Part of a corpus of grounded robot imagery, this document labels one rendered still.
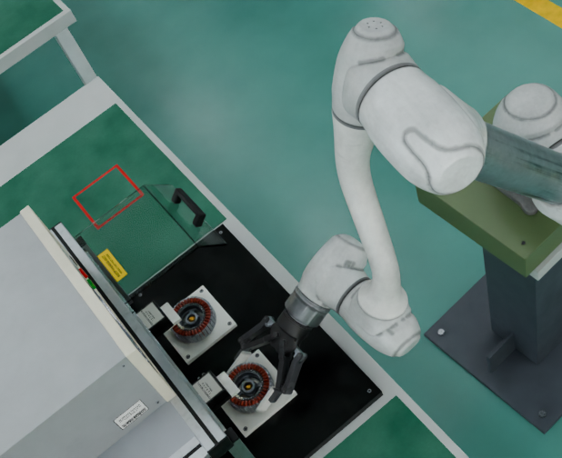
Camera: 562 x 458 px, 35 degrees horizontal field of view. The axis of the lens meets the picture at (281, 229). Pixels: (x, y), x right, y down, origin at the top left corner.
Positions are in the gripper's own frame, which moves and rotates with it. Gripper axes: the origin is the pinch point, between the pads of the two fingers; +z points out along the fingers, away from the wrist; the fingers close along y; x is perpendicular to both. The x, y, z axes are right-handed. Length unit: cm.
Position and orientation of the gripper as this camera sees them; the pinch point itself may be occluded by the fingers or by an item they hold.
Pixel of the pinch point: (249, 386)
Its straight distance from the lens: 203.7
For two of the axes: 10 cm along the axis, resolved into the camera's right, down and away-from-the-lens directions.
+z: -5.5, 8.0, 2.5
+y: -5.9, -5.8, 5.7
